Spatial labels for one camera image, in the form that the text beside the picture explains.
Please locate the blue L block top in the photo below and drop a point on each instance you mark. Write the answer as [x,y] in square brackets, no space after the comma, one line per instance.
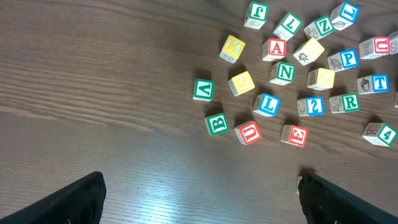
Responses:
[344,15]

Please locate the blue T block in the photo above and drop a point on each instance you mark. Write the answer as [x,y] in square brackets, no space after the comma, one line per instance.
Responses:
[378,83]

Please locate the red u block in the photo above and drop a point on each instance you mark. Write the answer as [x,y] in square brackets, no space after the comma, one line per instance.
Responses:
[374,48]
[248,132]

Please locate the red U block top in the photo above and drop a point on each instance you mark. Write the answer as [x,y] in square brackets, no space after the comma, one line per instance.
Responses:
[374,48]

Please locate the yellow K block left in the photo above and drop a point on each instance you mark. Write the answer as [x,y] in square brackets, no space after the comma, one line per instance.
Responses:
[232,49]

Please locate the yellow plain block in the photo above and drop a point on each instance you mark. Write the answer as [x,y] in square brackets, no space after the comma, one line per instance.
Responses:
[308,52]

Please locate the blue 2 block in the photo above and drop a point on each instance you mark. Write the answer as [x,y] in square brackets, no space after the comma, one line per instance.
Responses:
[312,106]

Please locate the green J block top left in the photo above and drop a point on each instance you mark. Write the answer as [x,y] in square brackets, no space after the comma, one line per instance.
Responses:
[256,15]

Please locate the red E block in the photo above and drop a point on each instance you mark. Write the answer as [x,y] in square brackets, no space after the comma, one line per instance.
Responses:
[294,135]

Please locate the green 7 block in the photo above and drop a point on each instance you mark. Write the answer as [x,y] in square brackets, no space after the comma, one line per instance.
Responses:
[288,26]

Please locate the yellow O block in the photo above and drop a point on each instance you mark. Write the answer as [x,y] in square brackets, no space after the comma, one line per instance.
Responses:
[321,79]

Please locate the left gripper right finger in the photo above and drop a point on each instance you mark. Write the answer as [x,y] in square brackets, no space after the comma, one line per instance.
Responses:
[323,202]

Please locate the red A block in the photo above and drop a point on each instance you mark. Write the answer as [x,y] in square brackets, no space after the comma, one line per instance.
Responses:
[273,50]

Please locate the green Z block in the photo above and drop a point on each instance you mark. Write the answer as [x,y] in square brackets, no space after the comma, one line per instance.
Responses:
[319,28]

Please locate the yellow S block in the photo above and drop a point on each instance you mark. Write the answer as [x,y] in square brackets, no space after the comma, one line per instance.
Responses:
[241,83]

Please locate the blue l block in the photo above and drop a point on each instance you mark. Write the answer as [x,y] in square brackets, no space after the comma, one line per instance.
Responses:
[266,105]
[344,15]

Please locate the green B block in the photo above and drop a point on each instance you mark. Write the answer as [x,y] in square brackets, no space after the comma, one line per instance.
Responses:
[217,124]

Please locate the green N block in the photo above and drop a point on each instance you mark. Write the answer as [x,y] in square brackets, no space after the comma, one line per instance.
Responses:
[282,73]

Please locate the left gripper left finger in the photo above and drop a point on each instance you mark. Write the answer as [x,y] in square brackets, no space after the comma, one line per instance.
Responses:
[80,202]

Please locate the green R block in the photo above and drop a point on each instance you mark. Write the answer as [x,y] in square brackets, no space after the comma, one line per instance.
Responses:
[344,103]

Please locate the green V block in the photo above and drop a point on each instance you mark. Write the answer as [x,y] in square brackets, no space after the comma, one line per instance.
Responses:
[203,90]

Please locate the yellow C block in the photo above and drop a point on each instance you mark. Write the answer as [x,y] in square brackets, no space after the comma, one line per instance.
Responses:
[299,179]

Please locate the green 4 block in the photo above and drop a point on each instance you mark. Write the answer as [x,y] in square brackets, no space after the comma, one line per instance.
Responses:
[380,134]

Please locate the blue P block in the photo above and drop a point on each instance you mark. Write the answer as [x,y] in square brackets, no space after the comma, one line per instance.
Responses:
[343,60]

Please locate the red U block bottom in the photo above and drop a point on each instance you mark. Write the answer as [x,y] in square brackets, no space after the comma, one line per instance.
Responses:
[248,132]

